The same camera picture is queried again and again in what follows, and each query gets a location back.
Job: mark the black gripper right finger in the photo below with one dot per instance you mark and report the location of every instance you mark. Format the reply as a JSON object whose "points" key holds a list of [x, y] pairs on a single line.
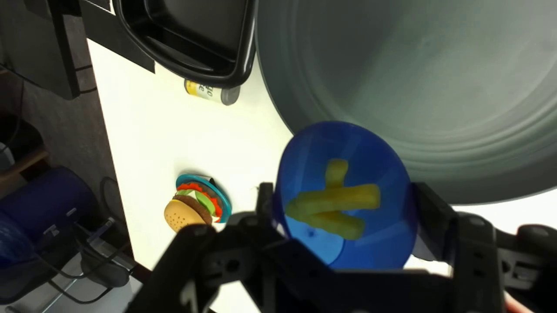
{"points": [[481, 254]]}

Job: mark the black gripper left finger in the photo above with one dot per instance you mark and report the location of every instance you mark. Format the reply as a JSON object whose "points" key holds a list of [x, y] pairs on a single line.
{"points": [[233, 254]]}

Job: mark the blue plastic cup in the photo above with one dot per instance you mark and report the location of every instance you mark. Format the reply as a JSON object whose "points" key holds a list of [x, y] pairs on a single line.
{"points": [[377, 243]]}

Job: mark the grey-green round plate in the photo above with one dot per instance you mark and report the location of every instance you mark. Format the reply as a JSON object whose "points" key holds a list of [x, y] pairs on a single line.
{"points": [[436, 87]]}

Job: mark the small yellow label can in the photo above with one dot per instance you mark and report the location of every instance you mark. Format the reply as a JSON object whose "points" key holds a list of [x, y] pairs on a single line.
{"points": [[201, 88]]}

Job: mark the blue barrel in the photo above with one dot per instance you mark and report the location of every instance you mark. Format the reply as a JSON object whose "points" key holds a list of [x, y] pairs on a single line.
{"points": [[46, 201]]}

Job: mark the black rectangular tray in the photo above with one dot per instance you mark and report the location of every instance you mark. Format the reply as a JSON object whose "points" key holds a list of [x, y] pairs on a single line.
{"points": [[193, 22]]}

